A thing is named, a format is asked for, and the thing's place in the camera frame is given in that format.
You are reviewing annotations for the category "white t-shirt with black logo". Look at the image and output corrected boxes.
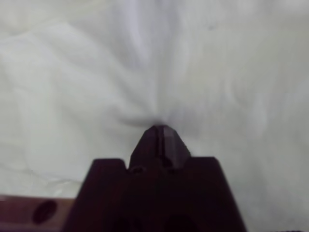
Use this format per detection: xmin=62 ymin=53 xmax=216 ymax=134
xmin=0 ymin=0 xmax=309 ymax=232

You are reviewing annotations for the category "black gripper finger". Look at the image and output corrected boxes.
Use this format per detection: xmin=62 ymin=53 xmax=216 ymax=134
xmin=159 ymin=124 xmax=192 ymax=168
xmin=129 ymin=125 xmax=161 ymax=169

